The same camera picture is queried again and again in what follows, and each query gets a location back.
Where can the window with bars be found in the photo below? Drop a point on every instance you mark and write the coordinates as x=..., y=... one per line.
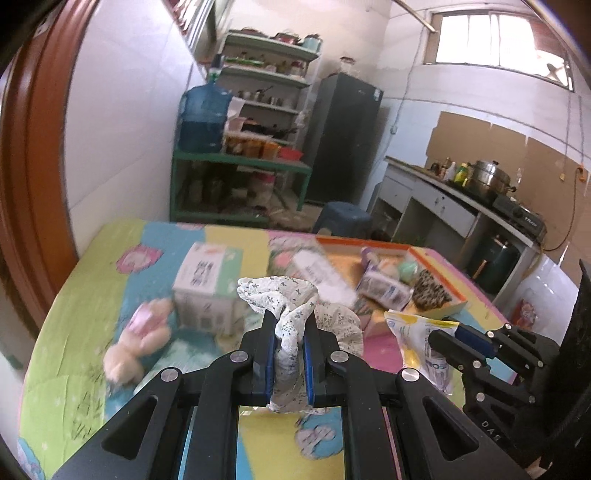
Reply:
x=500, y=40

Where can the black gas stove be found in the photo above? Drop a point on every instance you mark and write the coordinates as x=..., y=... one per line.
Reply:
x=523, y=219

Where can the orange cardboard box tray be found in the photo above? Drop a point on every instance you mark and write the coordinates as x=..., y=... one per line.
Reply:
x=345, y=253

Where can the plush toy pink dress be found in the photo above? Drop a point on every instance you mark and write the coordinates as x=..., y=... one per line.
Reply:
x=146, y=333

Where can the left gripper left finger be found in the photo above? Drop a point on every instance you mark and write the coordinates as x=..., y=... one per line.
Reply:
x=183, y=425

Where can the white green bandage box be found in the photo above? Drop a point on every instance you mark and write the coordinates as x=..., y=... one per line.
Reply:
x=204, y=289

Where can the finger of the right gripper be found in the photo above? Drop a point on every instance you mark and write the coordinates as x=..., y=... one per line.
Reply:
x=488, y=343
x=479, y=382

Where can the white kitchen counter cabinet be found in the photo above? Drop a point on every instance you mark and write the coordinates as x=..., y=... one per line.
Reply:
x=429, y=213

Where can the blue plastic stool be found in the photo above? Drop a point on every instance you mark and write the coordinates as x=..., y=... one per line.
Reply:
x=344, y=219

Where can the brown wooden door frame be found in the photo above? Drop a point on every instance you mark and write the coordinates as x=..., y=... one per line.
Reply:
x=36, y=235

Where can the white shelving rack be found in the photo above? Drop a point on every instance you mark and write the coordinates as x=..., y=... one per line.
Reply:
x=273, y=75

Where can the yellow green bottle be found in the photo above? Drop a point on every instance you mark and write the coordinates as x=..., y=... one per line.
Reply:
x=461, y=174

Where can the leopard print cloth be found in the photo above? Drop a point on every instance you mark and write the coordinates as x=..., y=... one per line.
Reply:
x=429, y=293

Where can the black refrigerator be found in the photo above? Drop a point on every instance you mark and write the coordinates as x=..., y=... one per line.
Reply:
x=339, y=137

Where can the green item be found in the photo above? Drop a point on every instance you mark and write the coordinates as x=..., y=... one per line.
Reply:
x=408, y=271

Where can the red plastic basin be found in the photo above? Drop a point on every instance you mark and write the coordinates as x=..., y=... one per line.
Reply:
x=290, y=154

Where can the floral tissue pack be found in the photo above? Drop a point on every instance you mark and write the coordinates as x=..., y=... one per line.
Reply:
x=314, y=267

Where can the dark green air fryer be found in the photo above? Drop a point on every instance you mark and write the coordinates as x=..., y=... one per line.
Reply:
x=492, y=263

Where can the white purple printed packet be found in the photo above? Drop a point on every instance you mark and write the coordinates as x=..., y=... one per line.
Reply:
x=388, y=292

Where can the steel stock pot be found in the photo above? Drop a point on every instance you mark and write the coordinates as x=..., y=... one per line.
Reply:
x=486, y=181

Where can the white floral scrunchie cloth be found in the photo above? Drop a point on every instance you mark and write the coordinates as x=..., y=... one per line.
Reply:
x=292, y=301

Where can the blue water jug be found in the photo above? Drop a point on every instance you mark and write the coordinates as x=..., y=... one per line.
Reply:
x=203, y=114

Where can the plush toy purple dress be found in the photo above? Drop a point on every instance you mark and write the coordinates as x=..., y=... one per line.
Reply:
x=372, y=261

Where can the green metal table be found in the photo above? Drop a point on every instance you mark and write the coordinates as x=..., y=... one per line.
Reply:
x=211, y=188

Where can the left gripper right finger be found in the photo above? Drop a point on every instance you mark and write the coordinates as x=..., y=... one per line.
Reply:
x=397, y=426

